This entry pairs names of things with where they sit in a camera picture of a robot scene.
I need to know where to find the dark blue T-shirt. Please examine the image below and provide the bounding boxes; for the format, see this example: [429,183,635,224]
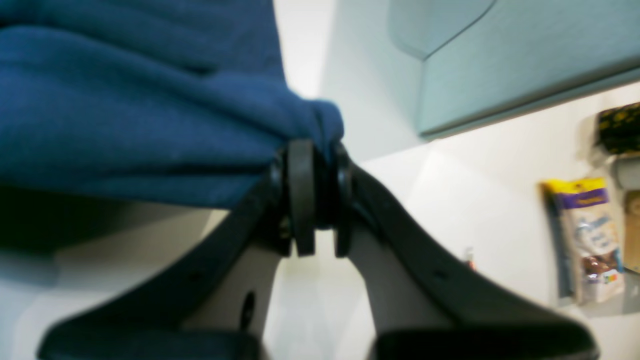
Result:
[0,0,346,251]

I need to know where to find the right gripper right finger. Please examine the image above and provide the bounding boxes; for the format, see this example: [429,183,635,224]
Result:
[333,143,600,360]

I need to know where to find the black yellow patterned packet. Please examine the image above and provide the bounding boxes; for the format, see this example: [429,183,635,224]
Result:
[595,102,640,155]

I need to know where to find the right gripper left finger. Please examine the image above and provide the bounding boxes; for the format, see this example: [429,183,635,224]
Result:
[38,140,317,360]

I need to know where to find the yellow purple snack bag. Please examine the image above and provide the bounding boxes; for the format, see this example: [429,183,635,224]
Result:
[541,177,625,305]

